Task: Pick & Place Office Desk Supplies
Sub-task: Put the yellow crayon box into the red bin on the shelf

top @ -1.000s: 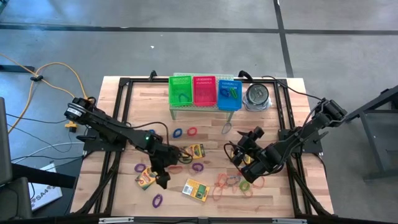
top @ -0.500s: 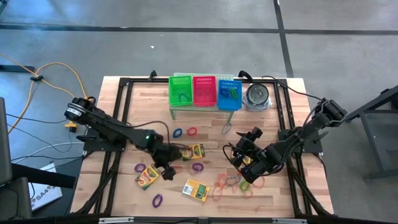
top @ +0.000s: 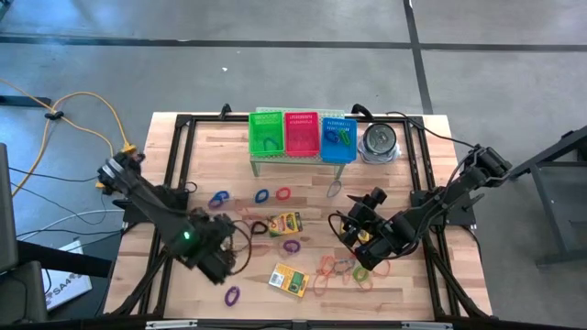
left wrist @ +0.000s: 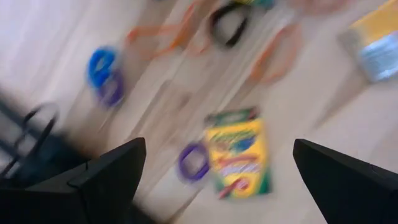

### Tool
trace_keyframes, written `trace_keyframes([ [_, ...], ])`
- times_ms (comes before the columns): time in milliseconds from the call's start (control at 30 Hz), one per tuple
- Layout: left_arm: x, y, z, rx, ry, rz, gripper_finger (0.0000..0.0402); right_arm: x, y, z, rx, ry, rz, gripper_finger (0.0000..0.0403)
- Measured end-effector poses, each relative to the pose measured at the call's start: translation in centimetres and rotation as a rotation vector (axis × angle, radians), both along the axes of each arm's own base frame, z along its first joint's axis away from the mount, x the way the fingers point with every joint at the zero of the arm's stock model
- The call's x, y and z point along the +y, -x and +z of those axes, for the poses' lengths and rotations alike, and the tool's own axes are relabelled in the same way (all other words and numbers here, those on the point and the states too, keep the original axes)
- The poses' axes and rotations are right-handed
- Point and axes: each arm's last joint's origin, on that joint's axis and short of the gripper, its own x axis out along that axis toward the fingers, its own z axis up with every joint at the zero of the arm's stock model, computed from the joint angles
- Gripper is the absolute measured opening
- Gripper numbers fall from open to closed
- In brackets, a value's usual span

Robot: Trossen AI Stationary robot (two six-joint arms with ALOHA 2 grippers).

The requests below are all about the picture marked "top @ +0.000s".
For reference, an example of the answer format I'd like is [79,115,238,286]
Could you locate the yellow extension cable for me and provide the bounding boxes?
[0,76,138,199]

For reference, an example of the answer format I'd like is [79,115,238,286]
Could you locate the green plastic basket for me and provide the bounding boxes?
[248,111,285,158]

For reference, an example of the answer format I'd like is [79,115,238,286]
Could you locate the red plastic basket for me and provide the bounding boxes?
[283,111,321,159]

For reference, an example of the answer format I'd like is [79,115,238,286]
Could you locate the silver metal bracket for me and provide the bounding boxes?
[400,321,454,330]
[145,320,199,330]

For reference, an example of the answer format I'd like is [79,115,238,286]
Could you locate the black flat bar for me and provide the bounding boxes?
[16,239,114,279]

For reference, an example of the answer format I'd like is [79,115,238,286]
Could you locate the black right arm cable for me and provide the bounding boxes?
[386,111,478,150]

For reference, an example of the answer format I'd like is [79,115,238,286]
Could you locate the black floor cable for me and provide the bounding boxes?
[7,164,127,239]

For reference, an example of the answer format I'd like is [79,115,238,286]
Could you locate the blue plastic basket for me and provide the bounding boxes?
[320,116,358,164]

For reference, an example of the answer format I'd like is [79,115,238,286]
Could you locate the white cardboard box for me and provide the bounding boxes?
[40,239,94,312]

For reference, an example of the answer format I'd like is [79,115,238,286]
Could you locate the dark grey equipment stand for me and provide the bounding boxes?
[0,142,50,325]

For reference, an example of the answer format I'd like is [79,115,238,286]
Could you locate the white floor cable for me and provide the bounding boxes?
[17,208,126,242]

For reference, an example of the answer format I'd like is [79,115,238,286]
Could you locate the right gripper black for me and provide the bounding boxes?
[340,186,413,273]

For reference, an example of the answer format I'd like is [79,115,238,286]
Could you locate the black floor bar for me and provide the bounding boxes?
[0,94,52,108]

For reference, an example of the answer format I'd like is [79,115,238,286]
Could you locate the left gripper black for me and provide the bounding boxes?
[191,214,238,286]

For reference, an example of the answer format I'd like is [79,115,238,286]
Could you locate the black metal side table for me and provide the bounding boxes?
[507,124,587,268]

